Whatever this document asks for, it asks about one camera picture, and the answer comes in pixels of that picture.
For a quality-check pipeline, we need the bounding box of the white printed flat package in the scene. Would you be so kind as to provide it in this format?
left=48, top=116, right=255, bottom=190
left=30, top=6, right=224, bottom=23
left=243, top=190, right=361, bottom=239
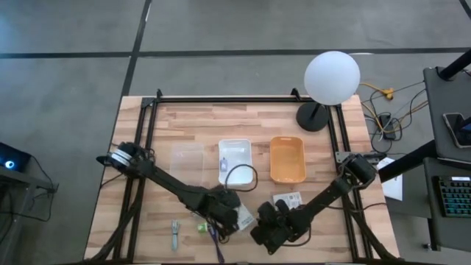
left=272, top=191, right=304, bottom=211

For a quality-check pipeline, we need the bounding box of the smartphone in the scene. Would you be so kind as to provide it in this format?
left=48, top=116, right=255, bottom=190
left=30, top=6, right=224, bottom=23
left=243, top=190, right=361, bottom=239
left=442, top=112, right=471, bottom=149

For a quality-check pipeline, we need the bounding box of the white globe lamp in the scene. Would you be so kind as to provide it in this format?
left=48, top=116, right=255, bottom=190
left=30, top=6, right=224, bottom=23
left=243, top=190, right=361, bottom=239
left=296, top=50, right=361, bottom=133

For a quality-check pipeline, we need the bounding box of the purple lanyard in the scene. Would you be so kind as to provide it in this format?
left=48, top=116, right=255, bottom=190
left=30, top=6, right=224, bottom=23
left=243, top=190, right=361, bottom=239
left=207, top=224, right=226, bottom=264

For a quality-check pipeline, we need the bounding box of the white paper sheet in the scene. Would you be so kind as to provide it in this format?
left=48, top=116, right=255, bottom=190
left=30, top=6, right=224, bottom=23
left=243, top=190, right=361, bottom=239
left=376, top=157, right=404, bottom=202

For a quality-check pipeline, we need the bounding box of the black side workstation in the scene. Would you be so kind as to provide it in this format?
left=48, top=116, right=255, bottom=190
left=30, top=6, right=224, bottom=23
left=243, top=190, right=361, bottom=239
left=378, top=49, right=471, bottom=255

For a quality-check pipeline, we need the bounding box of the light blue coiled cable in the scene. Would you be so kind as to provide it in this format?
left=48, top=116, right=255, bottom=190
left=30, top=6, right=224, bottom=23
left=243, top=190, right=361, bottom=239
left=170, top=219, right=182, bottom=252

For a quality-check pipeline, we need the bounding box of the yellow extension cable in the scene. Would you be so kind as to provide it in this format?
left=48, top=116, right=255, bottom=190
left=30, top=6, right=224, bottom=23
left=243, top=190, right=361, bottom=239
left=360, top=82, right=430, bottom=135

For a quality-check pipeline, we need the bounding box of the black power strip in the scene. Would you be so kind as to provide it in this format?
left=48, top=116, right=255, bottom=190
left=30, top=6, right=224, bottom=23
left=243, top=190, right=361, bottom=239
left=378, top=113, right=397, bottom=141

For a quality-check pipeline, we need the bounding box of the grey metal stand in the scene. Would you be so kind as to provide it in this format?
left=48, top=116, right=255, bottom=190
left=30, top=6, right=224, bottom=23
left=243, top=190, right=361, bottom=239
left=0, top=167, right=60, bottom=265

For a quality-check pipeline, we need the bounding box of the orange plastic bin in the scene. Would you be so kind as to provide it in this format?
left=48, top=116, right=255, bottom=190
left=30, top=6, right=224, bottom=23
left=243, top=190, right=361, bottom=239
left=269, top=135, right=308, bottom=185

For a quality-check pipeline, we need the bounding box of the white plastic bin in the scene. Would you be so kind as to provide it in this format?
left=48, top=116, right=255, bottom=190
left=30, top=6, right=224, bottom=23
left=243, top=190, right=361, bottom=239
left=218, top=138, right=255, bottom=186

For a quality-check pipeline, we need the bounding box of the black computer with blue light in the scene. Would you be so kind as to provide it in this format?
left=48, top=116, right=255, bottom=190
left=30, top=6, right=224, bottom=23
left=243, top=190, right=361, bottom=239
left=0, top=142, right=32, bottom=172

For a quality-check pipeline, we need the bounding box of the left arm's gripper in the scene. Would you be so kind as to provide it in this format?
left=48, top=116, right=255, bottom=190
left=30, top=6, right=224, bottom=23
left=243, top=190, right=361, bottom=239
left=201, top=185, right=242, bottom=237

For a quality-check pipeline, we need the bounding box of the grey metal mounting plate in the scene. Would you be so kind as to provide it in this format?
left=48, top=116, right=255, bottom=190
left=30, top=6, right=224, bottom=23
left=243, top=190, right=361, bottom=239
left=335, top=151, right=387, bottom=165

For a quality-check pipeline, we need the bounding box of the clear plastic bin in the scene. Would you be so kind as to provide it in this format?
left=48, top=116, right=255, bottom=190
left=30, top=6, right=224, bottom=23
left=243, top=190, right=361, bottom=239
left=170, top=142, right=205, bottom=186

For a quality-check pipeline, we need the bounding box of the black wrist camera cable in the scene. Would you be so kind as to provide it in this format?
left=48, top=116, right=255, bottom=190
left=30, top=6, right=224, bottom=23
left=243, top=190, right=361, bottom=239
left=224, top=163, right=259, bottom=194

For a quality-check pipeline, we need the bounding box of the black backlit keyboard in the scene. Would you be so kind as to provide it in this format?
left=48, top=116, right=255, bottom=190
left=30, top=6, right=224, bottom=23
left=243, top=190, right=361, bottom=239
left=436, top=175, right=471, bottom=219

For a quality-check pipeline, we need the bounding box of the right arm's gripper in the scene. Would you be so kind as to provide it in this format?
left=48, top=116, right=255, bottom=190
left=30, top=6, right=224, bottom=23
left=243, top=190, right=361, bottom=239
left=250, top=200, right=308, bottom=255

